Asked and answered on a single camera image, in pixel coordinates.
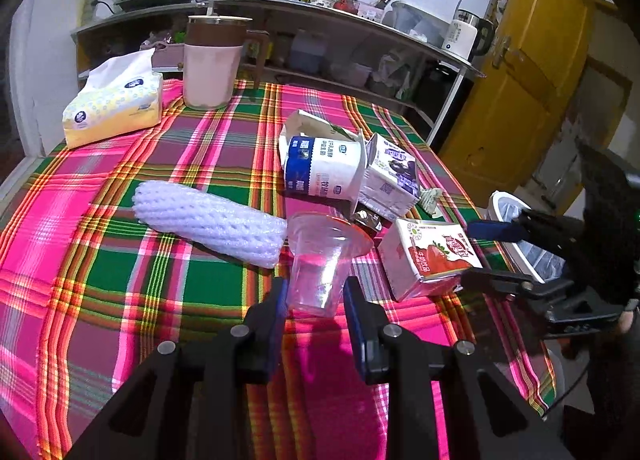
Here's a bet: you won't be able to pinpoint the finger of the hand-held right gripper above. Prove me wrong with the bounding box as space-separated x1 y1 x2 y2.
467 210 577 261
460 267 577 311

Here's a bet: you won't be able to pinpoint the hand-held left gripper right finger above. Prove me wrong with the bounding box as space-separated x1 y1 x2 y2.
342 276 576 460

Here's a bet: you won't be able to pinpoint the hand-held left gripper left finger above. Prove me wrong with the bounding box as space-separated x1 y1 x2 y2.
65 277 289 460

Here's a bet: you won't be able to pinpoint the white round trash bin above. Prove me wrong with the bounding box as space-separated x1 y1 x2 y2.
487 190 576 286

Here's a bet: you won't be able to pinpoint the translucent bin liner bag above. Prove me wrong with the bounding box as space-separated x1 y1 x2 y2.
502 200 568 282

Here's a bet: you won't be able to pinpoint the clear plastic cup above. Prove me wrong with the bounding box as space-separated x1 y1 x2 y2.
286 212 375 317

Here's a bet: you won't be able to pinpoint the strawberry milk carton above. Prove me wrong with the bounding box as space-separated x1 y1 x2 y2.
377 219 485 303

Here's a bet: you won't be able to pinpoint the purple white milk carton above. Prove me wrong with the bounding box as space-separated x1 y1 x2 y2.
357 132 421 221

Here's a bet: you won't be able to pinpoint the white foam net sleeve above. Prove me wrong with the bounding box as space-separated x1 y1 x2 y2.
131 180 288 269

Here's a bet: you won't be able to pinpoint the white blue yogurt cup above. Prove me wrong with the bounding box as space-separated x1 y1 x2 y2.
284 132 366 202

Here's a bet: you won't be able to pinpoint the yellow green snack wrapper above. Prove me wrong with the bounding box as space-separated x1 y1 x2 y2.
417 187 443 218

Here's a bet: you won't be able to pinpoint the silver foil wrapper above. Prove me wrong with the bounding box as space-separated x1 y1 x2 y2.
352 210 383 238

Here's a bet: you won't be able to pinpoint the pink green plaid tablecloth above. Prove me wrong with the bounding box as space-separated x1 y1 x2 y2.
0 77 558 460

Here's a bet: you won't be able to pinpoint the yellow wooden door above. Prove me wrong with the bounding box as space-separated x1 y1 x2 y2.
437 0 618 198

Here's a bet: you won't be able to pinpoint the crumpled plastic bags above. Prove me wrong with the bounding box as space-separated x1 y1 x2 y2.
375 52 416 97

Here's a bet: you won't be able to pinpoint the crumpled white wrapper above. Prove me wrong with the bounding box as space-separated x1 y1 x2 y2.
280 109 363 146

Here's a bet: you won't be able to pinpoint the white electric kettle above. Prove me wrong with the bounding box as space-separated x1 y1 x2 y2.
441 9 496 58

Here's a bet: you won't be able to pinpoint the clear plastic container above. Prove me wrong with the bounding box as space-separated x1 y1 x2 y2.
390 1 448 38

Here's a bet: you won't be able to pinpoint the pink cup with brown lid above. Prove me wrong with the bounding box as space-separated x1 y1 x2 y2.
182 15 273 109

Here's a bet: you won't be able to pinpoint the plastic jug with blue liquid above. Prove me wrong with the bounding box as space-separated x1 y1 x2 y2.
290 30 328 73

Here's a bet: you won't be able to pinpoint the yellow dotted tissue pack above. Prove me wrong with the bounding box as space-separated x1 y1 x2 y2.
62 47 163 150

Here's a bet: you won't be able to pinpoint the pink basket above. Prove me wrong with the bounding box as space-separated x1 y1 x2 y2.
152 40 186 71

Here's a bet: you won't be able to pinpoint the grey cooker stand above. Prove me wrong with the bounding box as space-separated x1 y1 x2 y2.
70 2 216 81

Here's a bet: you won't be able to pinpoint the metal door handle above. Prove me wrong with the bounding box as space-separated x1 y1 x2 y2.
492 35 512 69

